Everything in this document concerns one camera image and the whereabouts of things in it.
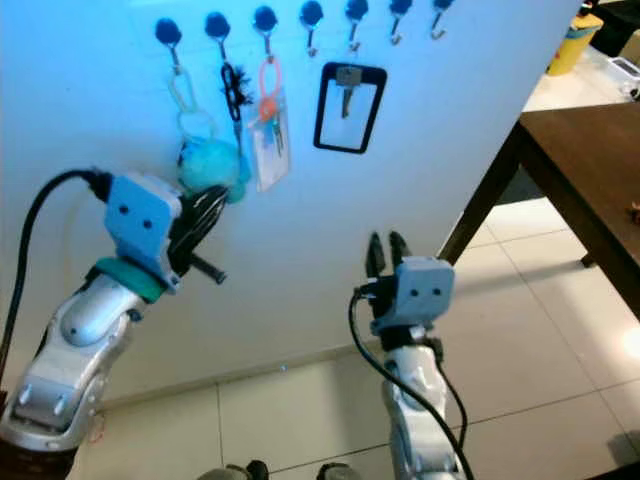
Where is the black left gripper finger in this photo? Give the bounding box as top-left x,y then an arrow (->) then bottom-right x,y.
175,189 -> 222,252
178,191 -> 230,262

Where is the white magnetic board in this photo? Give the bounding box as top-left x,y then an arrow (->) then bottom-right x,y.
0,0 -> 584,397

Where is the grey left robot foot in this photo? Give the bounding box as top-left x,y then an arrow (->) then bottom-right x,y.
200,460 -> 271,480

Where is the brown wooden table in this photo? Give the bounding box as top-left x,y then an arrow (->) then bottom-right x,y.
438,100 -> 640,323

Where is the yellow container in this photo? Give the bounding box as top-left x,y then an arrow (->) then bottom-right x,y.
548,12 -> 603,77

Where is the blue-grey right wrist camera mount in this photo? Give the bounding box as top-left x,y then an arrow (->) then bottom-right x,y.
370,256 -> 457,337

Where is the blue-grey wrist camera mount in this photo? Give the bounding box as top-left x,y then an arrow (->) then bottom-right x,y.
370,256 -> 457,337
105,172 -> 184,291

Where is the teal pompom keychain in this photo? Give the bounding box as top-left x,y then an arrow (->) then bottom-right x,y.
168,66 -> 253,206

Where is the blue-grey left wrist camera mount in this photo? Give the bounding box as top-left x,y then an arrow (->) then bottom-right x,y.
105,172 -> 184,291

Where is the orange clear badge keychain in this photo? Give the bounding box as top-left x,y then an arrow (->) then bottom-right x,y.
250,55 -> 293,194

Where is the black fuzzy keychain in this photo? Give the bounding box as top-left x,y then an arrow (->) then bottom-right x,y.
220,58 -> 257,153

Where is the black frame holder with key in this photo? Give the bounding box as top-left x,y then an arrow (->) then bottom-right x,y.
313,62 -> 389,156

